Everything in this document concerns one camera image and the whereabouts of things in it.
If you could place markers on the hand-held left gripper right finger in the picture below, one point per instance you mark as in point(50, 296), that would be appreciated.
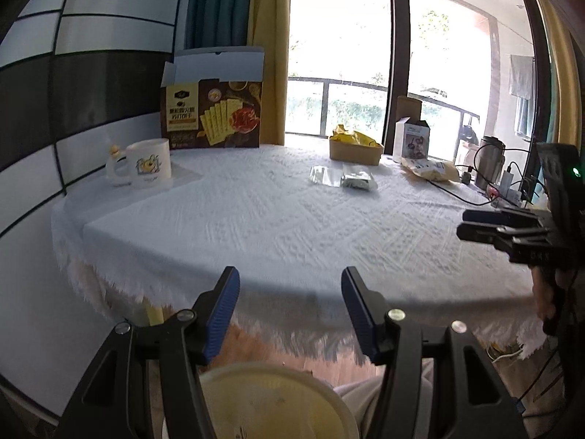
point(361, 324)

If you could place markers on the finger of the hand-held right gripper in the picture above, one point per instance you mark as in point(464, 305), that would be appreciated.
point(484, 234)
point(493, 217)

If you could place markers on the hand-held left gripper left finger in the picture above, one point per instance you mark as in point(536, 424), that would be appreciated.
point(224, 315)

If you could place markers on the cream plastic trash bin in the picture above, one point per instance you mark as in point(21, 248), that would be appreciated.
point(265, 402)

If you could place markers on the person's right hand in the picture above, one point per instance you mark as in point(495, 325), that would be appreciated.
point(539, 292)

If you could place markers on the white charger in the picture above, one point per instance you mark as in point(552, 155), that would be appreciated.
point(508, 183)

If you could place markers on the small power adapter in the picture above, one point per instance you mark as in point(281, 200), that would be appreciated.
point(466, 177)

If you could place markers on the stainless steel thermos cup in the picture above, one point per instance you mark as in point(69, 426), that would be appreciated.
point(489, 162)

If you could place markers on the person's leg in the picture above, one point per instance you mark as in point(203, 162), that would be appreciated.
point(365, 393)

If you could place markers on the yellow table leg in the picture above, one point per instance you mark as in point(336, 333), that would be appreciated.
point(153, 314)

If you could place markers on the yellow snack bag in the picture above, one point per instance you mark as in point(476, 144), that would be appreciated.
point(429, 170)

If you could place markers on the teal hanging towel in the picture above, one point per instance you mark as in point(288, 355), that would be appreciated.
point(524, 116)

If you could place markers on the white textured tablecloth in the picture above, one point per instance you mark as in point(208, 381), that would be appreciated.
point(274, 228)

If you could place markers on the small white printed box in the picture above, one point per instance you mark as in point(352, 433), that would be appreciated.
point(413, 141)

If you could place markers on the yellow curtain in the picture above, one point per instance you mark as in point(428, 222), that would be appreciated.
point(269, 32)
point(553, 77)

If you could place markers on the grey hanging towel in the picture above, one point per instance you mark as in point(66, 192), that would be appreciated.
point(521, 75)

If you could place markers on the plain cardboard box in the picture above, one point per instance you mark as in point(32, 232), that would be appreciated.
point(408, 109)

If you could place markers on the small clear plastic bag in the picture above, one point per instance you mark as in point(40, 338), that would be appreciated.
point(325, 176)

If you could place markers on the brown paper tray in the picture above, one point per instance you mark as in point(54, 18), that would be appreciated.
point(354, 153)

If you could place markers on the white mug with yellow print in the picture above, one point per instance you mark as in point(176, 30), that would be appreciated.
point(146, 164)

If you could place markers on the balcony railing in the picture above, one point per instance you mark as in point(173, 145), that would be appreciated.
point(347, 83)

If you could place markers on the brown cracker box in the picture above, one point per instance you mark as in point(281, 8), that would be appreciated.
point(215, 109)

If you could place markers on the teal curtain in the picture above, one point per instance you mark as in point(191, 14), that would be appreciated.
point(219, 4)

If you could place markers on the dark window frame post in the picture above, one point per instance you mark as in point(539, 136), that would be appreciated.
point(395, 55)

